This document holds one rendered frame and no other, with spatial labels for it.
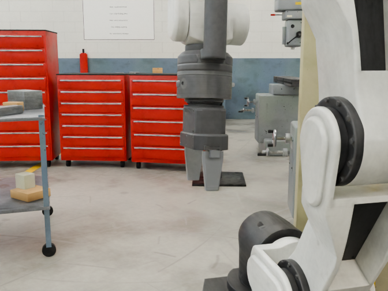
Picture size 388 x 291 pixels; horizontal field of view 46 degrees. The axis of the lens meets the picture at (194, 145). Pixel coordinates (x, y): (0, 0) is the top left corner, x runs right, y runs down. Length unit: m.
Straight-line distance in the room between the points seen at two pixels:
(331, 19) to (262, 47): 8.51
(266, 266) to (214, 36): 0.50
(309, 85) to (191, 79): 1.30
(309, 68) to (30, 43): 3.65
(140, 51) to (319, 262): 8.61
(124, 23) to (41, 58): 4.47
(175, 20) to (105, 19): 8.76
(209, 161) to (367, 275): 0.38
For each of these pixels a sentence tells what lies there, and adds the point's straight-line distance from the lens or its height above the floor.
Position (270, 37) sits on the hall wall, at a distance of 9.30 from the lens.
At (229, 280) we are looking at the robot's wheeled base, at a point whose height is 0.59.
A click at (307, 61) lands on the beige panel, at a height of 1.13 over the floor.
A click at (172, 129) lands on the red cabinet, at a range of 4.75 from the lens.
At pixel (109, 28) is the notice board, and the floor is 1.77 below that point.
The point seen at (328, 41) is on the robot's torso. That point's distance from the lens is 0.79.
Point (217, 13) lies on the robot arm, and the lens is 0.69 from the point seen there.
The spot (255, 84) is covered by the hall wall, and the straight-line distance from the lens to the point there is 9.25.
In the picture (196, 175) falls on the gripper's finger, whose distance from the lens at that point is 0.80.
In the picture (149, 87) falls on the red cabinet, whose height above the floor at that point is 0.87.
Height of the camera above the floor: 1.13
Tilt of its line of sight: 10 degrees down
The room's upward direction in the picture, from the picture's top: straight up
